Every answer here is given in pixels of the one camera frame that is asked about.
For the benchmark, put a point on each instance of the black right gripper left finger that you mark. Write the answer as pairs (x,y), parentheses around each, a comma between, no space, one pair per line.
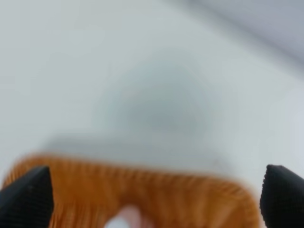
(28,201)

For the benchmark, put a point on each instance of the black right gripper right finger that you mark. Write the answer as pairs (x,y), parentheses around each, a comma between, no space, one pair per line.
(282,198)

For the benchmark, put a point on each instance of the orange woven wicker basket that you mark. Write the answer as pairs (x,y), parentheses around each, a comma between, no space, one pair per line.
(87,194)

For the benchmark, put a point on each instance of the pink bottle with white cap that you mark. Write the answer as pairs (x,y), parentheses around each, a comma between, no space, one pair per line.
(129,217)

